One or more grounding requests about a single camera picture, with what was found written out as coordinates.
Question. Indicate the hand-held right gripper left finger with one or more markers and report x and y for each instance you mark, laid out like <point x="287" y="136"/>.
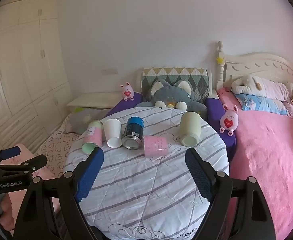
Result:
<point x="91" y="173"/>

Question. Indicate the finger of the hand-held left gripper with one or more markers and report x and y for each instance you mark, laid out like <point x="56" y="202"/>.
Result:
<point x="34" y="163"/>
<point x="10" y="152"/>

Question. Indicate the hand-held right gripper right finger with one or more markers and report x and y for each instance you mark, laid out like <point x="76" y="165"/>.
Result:
<point x="199" y="177"/>

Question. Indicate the pink plastic cup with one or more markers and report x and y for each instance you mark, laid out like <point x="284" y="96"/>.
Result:
<point x="155" y="146"/>

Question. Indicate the mint cup with pink label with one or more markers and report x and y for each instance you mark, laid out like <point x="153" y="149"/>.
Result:
<point x="94" y="136"/>

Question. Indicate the white paper cup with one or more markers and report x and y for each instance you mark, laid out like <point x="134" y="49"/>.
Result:
<point x="111" y="130"/>

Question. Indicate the pale green cup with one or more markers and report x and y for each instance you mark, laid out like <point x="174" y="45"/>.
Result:
<point x="190" y="126"/>

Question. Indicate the person's left hand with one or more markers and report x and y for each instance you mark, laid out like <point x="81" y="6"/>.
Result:
<point x="8" y="210"/>

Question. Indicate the pink cloth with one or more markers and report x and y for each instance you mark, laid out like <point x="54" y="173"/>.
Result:
<point x="46" y="173"/>

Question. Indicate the heart print bed sheet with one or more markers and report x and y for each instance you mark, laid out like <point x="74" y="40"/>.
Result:
<point x="54" y="152"/>

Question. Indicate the grey flower pillow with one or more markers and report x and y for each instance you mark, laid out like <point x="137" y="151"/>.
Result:
<point x="81" y="120"/>

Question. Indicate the blue drink can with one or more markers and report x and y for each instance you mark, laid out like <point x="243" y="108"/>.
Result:
<point x="134" y="130"/>

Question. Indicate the large pink bunny toy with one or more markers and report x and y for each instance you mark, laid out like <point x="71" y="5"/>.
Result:
<point x="228" y="122"/>

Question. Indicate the purple cushion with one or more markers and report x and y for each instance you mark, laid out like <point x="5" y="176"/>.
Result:
<point x="126" y="106"/>
<point x="216" y="115"/>

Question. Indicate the lime green object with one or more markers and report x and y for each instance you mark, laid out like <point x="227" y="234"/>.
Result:
<point x="77" y="109"/>

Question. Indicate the pink fluffy blanket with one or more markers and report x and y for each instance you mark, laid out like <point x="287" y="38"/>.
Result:
<point x="269" y="160"/>

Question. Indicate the cream nightstand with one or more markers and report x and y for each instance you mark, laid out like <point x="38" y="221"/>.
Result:
<point x="94" y="100"/>

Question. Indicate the cream wardrobe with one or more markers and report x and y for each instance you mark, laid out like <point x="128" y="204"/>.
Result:
<point x="24" y="67"/>

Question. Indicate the small pink bunny toy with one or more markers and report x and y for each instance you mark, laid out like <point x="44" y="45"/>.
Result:
<point x="127" y="92"/>

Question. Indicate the grey cat plush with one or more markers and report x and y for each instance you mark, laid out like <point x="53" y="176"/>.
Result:
<point x="171" y="92"/>

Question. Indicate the diamond patterned quilted cover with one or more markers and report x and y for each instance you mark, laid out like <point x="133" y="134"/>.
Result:
<point x="199" y="85"/>

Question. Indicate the blue cartoon pillow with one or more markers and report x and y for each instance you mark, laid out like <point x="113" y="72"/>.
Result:
<point x="261" y="103"/>

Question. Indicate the white turned bedpost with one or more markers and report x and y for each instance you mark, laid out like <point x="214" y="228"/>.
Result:
<point x="220" y="77"/>

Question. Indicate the white and pink dog plush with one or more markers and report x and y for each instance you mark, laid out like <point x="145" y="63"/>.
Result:
<point x="246" y="83"/>

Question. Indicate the yellow star ornament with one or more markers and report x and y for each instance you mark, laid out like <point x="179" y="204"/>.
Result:
<point x="220" y="60"/>

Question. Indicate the carved white bed headboard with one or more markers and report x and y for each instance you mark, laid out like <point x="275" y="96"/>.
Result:
<point x="259" y="65"/>

